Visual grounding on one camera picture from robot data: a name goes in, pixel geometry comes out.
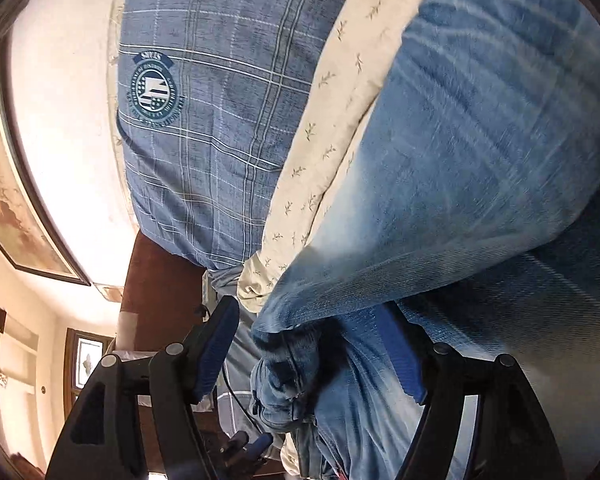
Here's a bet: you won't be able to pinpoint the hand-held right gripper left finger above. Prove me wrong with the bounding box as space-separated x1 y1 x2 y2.
45 296 241 480

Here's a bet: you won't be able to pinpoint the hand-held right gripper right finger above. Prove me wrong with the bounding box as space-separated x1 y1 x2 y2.
379 304 552 480

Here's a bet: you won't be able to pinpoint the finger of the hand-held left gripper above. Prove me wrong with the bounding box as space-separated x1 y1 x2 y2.
215 432 276 466

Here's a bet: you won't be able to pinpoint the blue denim pants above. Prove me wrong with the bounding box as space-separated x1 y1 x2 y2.
250 0 600 480

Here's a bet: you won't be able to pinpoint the brown wooden headboard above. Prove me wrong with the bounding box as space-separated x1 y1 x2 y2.
119 230 212 361

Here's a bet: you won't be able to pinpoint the wooden framed window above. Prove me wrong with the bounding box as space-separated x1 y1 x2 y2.
64 327 117 402

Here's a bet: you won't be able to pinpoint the blue plaid pillow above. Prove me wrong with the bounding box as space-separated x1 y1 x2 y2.
114 0 377 272

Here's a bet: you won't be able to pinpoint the cream leaf-print bedsheet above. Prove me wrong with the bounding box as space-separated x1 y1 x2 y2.
105 0 462 317

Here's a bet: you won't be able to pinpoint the black cable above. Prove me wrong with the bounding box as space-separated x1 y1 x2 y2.
222 365 263 431

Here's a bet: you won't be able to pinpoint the framed wall picture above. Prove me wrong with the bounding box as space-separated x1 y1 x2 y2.
0 50 92 287

